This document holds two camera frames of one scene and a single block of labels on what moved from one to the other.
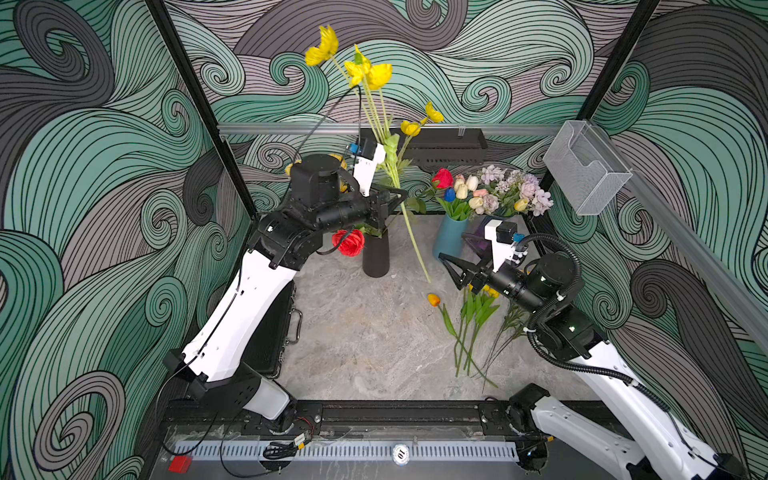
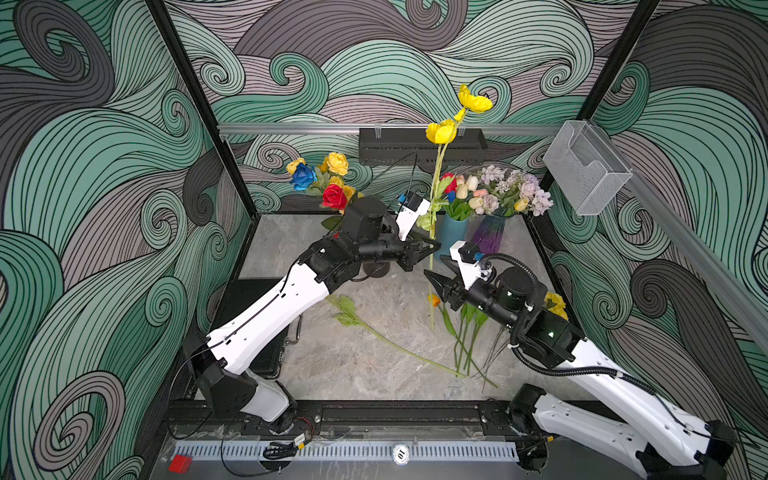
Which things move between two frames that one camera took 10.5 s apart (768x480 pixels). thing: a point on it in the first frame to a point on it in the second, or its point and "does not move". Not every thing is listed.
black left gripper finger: (392, 190) to (424, 243)
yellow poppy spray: (412, 129) to (440, 133)
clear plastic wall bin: (587, 171) does not move
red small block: (180, 463) does not move
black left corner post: (163, 21) does not move
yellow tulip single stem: (470, 312) does not move
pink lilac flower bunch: (511, 190) does not move
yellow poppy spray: (367, 78) to (348, 317)
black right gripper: (457, 278) to (449, 290)
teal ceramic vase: (448, 238) does not move
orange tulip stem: (434, 301) does not move
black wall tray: (438, 149) does not move
